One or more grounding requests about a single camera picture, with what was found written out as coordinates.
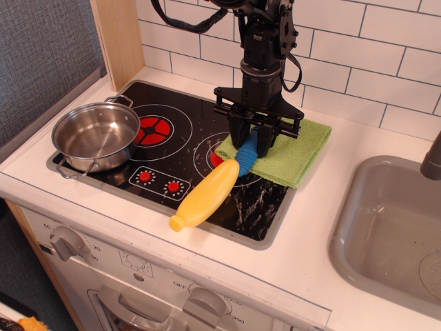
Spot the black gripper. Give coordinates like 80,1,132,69
214,67,303,158

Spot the blue handled metal fork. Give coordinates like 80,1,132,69
236,127,258,177

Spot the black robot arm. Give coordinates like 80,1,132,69
214,1,304,158

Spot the black toy stovetop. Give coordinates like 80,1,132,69
47,81,295,250

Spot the green folded cloth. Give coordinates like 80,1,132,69
216,120,331,188

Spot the yellow plastic banana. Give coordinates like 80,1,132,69
169,159,240,232

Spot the stainless steel pot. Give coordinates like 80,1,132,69
52,95,141,179

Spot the grey plastic sink basin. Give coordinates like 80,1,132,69
329,155,440,319

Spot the grey right oven knob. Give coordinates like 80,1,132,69
183,288,227,328

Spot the grey oven knob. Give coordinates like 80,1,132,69
183,288,227,328
50,226,85,261

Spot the grey faucet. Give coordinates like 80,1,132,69
420,132,441,181

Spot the grey left oven knob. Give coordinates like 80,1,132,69
50,226,85,261

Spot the orange fuzzy object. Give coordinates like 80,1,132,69
17,317,49,331

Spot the black braided cable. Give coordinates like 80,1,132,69
150,0,229,34

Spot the grey oven door handle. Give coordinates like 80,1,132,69
96,286,172,330

